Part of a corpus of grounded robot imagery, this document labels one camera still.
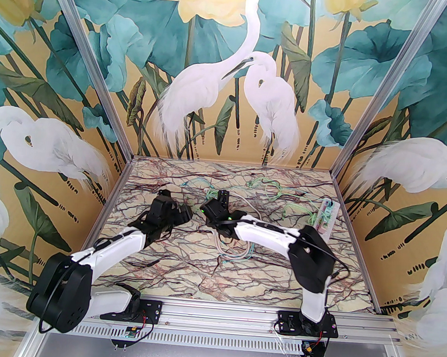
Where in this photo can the green charger adapter with prongs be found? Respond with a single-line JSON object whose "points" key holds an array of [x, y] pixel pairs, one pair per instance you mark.
{"points": [[324, 210]]}

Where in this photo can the white power strip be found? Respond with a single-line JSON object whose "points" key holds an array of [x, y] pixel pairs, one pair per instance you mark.
{"points": [[332, 216]]}

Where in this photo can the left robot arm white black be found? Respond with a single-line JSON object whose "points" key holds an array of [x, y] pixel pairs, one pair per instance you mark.
{"points": [[116, 246]]}

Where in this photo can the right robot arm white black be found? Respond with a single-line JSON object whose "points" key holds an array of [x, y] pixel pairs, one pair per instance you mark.
{"points": [[265, 232]]}

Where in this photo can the perforated metal strip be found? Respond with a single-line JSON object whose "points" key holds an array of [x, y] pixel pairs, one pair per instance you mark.
{"points": [[213, 339]]}

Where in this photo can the aluminium front rail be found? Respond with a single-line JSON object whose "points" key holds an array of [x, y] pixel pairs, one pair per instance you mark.
{"points": [[215, 314]]}

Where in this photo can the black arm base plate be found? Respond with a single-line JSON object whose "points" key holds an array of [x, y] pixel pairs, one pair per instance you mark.
{"points": [[286, 323], [151, 311]]}

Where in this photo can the aluminium frame post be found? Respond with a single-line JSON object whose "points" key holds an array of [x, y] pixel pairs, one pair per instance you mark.
{"points": [[93, 65], [382, 90]]}

